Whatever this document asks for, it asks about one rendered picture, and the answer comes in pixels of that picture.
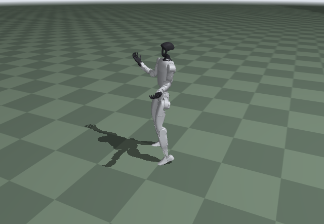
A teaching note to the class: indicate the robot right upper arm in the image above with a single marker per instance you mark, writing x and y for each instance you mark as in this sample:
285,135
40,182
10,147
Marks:
154,72

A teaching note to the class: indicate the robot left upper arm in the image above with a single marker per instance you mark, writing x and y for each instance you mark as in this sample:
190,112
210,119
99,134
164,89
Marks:
171,70

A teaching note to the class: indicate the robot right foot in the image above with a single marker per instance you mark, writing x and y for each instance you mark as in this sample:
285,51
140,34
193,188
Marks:
156,144

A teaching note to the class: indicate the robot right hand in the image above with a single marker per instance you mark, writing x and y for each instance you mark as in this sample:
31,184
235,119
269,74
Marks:
137,59

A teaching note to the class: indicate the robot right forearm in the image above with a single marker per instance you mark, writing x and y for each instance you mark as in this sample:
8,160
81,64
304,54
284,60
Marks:
145,68

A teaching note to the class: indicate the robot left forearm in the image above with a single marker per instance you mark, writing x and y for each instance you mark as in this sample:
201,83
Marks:
163,88

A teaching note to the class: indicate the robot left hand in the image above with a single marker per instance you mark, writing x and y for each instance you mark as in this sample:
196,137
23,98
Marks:
157,95

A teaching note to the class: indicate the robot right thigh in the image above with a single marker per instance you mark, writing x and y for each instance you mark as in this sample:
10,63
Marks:
154,105

